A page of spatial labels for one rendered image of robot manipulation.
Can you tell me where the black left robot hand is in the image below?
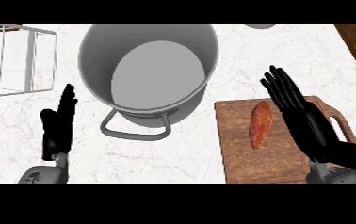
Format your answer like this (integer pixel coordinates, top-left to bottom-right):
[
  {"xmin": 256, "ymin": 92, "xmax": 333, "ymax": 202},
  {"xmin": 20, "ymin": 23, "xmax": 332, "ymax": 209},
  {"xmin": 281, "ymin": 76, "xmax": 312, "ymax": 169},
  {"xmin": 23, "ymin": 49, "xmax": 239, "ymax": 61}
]
[{"xmin": 38, "ymin": 83, "xmax": 79, "ymax": 162}]

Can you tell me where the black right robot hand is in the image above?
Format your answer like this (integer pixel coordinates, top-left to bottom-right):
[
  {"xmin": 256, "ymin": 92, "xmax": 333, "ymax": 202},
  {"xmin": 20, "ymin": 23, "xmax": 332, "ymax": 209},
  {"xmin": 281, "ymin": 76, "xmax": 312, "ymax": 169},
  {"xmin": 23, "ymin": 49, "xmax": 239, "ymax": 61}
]
[{"xmin": 258, "ymin": 65, "xmax": 356, "ymax": 171}]

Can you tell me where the orange sweet potato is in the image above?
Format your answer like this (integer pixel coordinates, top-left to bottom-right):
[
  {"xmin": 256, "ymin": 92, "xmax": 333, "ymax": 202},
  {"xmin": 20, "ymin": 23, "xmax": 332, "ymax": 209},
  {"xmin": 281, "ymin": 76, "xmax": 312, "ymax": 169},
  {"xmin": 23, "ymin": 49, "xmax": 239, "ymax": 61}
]
[{"xmin": 249, "ymin": 101, "xmax": 273, "ymax": 150}]

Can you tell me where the brown wooden cutting board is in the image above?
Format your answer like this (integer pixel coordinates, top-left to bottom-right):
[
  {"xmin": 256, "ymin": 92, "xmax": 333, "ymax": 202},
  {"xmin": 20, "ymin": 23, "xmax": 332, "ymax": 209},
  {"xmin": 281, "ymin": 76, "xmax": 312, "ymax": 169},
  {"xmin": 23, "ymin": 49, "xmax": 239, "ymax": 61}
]
[{"xmin": 212, "ymin": 95, "xmax": 356, "ymax": 184}]

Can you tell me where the large grey metal pot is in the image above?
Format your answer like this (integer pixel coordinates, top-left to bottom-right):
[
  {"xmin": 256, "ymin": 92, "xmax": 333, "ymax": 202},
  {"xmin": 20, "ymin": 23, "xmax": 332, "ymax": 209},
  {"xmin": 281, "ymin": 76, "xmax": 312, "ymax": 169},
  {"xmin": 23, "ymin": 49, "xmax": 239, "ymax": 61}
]
[{"xmin": 76, "ymin": 24, "xmax": 219, "ymax": 142}]

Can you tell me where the brown wooden panel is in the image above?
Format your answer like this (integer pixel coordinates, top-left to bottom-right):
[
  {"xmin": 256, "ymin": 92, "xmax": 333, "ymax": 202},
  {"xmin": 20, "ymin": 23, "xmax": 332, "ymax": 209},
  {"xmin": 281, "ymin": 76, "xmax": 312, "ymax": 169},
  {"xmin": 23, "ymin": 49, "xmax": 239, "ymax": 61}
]
[{"xmin": 333, "ymin": 24, "xmax": 356, "ymax": 60}]

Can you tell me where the grey round object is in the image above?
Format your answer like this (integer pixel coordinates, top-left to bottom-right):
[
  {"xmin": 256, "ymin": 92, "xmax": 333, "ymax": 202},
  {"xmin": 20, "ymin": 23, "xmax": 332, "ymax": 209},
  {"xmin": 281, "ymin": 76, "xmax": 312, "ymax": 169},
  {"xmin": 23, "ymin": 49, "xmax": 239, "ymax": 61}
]
[{"xmin": 243, "ymin": 24, "xmax": 277, "ymax": 30}]

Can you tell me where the white wire basket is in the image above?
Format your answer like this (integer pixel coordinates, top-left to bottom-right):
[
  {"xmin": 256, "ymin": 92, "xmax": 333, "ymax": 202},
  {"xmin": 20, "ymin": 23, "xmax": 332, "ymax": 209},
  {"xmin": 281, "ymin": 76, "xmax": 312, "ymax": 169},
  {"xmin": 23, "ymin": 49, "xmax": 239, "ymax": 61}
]
[{"xmin": 0, "ymin": 24, "xmax": 58, "ymax": 97}]

